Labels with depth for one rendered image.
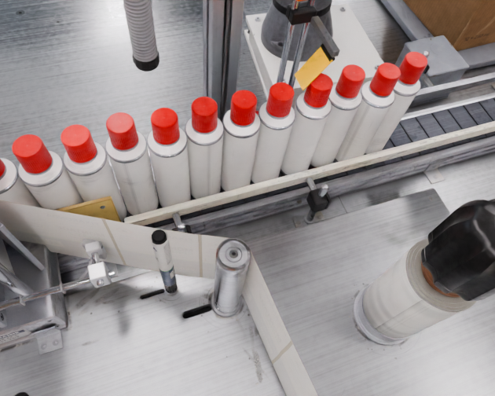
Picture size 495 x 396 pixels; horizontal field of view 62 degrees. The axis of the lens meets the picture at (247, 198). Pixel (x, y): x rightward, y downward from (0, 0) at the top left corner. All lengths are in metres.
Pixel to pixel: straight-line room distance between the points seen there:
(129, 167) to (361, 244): 0.38
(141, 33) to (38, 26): 0.57
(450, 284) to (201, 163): 0.34
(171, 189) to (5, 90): 0.47
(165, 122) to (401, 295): 0.34
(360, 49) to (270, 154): 0.41
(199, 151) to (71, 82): 0.45
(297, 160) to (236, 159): 0.12
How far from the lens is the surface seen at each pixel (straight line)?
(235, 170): 0.63
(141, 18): 0.54
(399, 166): 0.81
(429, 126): 0.89
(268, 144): 0.61
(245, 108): 0.53
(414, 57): 0.67
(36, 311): 0.59
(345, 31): 1.00
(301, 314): 0.63
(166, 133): 0.52
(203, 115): 0.52
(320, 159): 0.72
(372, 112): 0.66
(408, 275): 0.49
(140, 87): 0.91
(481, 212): 0.42
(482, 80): 0.90
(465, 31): 1.09
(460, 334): 0.71
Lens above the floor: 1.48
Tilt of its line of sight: 60 degrees down
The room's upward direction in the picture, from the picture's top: 10 degrees clockwise
